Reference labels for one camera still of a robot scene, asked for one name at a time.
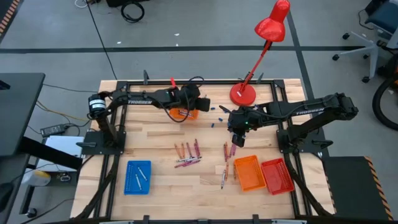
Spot hazard-edged black platform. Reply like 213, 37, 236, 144
322, 155, 395, 222

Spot black aluminium rig frame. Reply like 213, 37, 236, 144
73, 79, 335, 224

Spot black desk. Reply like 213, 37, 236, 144
0, 73, 46, 156

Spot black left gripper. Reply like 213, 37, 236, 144
177, 84, 211, 112

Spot hazard-striped black floor mat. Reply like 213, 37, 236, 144
0, 0, 21, 37

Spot coiled black cable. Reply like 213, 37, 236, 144
120, 1, 146, 24

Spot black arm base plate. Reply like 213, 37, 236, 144
76, 130, 127, 156
276, 129, 333, 154

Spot black power adapter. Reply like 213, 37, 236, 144
40, 123, 71, 138

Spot white-based blue office chair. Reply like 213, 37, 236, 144
331, 0, 398, 84

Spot red plastic basket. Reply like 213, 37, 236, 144
260, 157, 295, 196

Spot white and yellow device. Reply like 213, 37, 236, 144
21, 169, 52, 187

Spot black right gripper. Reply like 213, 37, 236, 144
228, 105, 261, 148

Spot orange plastic basket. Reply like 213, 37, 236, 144
169, 107, 200, 121
234, 154, 267, 192

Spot red desk lamp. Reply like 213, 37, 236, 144
229, 0, 292, 108

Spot blue plastic basket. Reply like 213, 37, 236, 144
123, 160, 152, 196

